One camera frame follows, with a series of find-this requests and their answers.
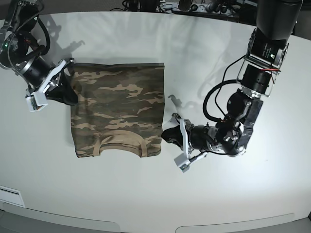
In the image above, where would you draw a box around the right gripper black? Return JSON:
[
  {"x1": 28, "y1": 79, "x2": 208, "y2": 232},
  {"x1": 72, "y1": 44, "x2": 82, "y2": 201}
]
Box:
[{"x1": 23, "y1": 57, "x2": 78, "y2": 106}]

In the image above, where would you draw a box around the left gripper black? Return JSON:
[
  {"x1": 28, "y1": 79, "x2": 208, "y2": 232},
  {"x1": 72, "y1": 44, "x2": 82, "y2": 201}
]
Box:
[{"x1": 161, "y1": 113, "x2": 218, "y2": 164}]

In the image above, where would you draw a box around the white label on table edge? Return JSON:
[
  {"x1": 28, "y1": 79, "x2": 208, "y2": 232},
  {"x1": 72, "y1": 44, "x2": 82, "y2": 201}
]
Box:
[{"x1": 0, "y1": 186, "x2": 25, "y2": 208}]

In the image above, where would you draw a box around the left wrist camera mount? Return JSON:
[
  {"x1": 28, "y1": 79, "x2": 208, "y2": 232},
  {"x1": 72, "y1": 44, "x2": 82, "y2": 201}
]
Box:
[{"x1": 174, "y1": 154, "x2": 191, "y2": 173}]

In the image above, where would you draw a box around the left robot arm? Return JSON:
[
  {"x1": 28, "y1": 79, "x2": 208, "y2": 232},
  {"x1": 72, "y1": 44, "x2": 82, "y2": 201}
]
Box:
[{"x1": 162, "y1": 0, "x2": 303, "y2": 172}]

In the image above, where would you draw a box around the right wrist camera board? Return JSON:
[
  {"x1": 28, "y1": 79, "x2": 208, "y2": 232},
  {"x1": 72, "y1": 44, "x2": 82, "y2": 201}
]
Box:
[{"x1": 26, "y1": 91, "x2": 48, "y2": 112}]

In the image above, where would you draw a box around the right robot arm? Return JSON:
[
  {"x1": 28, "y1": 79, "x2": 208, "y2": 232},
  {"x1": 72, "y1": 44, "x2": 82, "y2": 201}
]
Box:
[{"x1": 0, "y1": 0, "x2": 78, "y2": 112}]

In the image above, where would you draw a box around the camouflage T-shirt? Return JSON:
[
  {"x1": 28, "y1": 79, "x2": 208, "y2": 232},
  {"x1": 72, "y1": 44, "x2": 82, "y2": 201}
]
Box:
[{"x1": 70, "y1": 63, "x2": 165, "y2": 158}]

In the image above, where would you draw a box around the black equipment clutter behind table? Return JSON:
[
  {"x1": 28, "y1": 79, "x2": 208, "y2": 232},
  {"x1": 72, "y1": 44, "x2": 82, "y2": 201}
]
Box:
[{"x1": 112, "y1": 0, "x2": 257, "y2": 25}]

